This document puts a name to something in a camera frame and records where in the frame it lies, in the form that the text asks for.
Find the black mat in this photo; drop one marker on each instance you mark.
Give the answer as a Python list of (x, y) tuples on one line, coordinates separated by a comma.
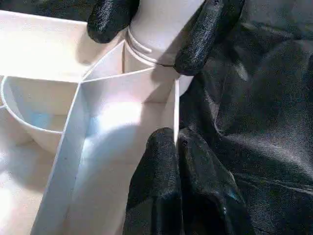
[(269, 122)]

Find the white plastic table top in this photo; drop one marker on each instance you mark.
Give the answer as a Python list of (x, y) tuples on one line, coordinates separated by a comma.
[(61, 98)]

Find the white plastic table leg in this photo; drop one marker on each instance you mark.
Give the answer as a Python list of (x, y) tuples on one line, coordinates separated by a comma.
[(159, 24)]

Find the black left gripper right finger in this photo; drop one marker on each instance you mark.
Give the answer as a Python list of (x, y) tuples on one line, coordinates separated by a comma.
[(210, 191)]

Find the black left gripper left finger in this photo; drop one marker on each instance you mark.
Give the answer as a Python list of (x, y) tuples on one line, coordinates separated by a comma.
[(156, 183)]

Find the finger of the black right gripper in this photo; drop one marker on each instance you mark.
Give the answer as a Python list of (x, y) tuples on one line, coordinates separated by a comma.
[(205, 41), (110, 22)]

